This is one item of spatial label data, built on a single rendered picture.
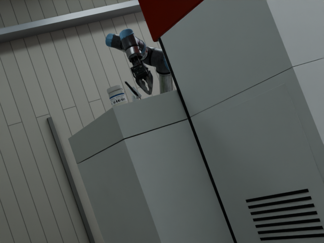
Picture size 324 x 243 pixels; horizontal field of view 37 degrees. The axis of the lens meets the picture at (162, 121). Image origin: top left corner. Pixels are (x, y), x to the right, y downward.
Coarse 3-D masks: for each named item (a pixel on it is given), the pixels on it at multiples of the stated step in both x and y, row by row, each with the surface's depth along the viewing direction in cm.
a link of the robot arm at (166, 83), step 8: (152, 56) 293; (160, 56) 291; (152, 64) 295; (160, 64) 292; (160, 72) 296; (168, 72) 296; (160, 80) 303; (168, 80) 301; (160, 88) 308; (168, 88) 305
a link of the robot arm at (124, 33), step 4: (128, 28) 249; (120, 32) 250; (124, 32) 248; (128, 32) 248; (132, 32) 249; (120, 36) 250; (124, 36) 248; (128, 36) 247; (132, 36) 248; (124, 40) 247; (128, 40) 247; (132, 40) 247; (136, 40) 250; (124, 44) 248; (128, 44) 246; (132, 44) 246; (136, 44) 247; (124, 48) 248
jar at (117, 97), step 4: (108, 88) 216; (112, 88) 215; (116, 88) 215; (120, 88) 216; (108, 92) 216; (112, 92) 215; (116, 92) 214; (120, 92) 215; (112, 96) 215; (116, 96) 214; (120, 96) 215; (124, 96) 216; (112, 100) 215; (116, 100) 214; (120, 100) 214; (124, 100) 215; (112, 104) 216; (116, 104) 214; (120, 104) 214
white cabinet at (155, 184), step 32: (160, 128) 217; (96, 160) 236; (128, 160) 208; (160, 160) 212; (192, 160) 220; (96, 192) 247; (128, 192) 216; (160, 192) 209; (192, 192) 216; (128, 224) 225; (160, 224) 205; (192, 224) 212; (224, 224) 220
